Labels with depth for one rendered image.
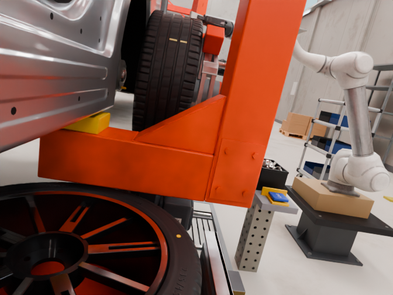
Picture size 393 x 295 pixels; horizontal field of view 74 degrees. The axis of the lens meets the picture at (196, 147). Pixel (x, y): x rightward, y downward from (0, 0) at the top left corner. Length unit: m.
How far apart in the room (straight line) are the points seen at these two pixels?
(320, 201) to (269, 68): 1.11
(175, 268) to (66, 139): 0.49
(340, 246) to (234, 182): 1.25
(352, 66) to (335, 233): 1.01
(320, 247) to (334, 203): 0.31
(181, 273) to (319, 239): 1.39
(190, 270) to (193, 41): 0.85
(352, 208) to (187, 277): 1.43
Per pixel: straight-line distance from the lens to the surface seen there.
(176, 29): 1.17
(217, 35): 1.14
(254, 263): 1.51
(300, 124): 7.59
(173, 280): 0.58
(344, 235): 1.96
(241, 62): 0.80
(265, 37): 0.82
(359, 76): 1.55
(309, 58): 1.68
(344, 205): 1.84
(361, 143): 1.65
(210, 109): 0.80
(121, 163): 0.83
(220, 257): 0.87
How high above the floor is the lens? 0.88
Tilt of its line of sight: 13 degrees down
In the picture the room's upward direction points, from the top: 12 degrees clockwise
